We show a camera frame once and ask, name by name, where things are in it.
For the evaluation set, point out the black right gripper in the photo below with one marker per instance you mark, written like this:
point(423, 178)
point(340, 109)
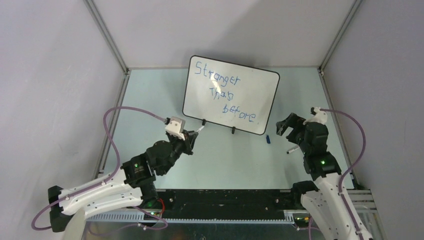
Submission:
point(293, 121)

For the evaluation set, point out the wire whiteboard stand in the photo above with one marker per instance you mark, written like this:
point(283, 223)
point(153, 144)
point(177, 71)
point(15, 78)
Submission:
point(204, 122)

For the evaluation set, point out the white whiteboard black frame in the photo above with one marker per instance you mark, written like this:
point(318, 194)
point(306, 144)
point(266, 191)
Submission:
point(228, 94)

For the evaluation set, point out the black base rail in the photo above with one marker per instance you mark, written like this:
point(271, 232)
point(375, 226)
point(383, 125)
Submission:
point(245, 204)

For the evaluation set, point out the black marker pen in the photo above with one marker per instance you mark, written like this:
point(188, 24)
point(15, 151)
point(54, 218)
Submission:
point(291, 150)

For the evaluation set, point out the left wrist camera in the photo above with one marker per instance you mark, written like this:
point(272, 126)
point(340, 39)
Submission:
point(175, 127)

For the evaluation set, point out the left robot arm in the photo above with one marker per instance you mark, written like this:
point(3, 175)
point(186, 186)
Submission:
point(132, 185)

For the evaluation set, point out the grey cable duct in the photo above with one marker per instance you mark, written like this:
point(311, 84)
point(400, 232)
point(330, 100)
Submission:
point(139, 217)

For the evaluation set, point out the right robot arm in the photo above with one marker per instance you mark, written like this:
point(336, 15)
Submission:
point(325, 196)

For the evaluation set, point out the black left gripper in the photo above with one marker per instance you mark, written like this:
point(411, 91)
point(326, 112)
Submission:
point(190, 138)

